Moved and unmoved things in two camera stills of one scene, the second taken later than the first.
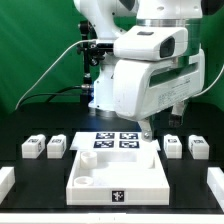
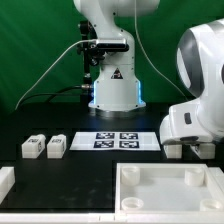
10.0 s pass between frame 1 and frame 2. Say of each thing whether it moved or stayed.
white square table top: moved
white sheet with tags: stayed
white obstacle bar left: stayed
